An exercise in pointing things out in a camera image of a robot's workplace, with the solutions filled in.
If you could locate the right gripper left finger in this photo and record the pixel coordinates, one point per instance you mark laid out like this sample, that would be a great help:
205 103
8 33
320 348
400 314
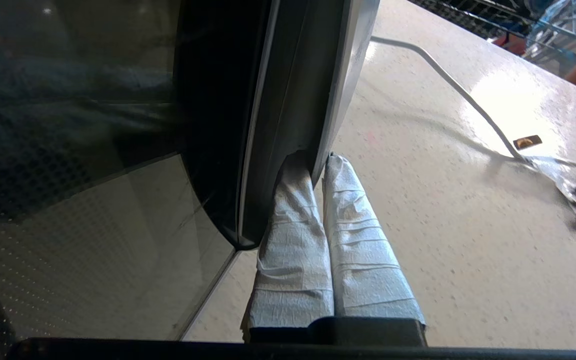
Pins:
293 260

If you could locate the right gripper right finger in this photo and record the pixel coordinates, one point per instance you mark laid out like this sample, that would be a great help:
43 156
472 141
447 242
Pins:
363 260

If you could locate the dark glass microwave door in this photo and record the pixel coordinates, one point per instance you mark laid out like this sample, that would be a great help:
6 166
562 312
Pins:
118 150

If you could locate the small brown tag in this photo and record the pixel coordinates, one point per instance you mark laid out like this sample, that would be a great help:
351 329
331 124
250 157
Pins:
527 142

